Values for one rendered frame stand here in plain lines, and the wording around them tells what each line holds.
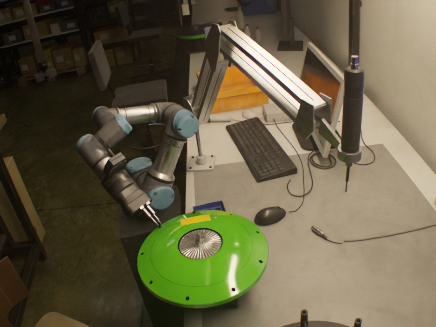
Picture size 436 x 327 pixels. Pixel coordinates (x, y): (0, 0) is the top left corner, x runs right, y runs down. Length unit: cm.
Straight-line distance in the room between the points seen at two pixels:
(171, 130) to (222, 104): 74
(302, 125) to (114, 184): 50
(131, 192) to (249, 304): 42
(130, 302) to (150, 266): 138
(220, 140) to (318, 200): 55
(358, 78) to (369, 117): 115
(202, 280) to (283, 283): 28
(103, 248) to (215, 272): 185
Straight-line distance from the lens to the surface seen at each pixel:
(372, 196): 135
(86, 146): 109
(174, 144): 118
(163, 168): 120
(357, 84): 72
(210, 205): 129
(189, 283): 86
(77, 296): 243
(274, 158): 146
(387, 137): 170
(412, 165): 155
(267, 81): 95
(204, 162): 150
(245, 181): 140
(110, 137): 108
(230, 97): 188
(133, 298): 230
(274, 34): 325
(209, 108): 131
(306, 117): 83
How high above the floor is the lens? 172
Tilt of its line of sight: 34 degrees down
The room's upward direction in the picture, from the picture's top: 8 degrees counter-clockwise
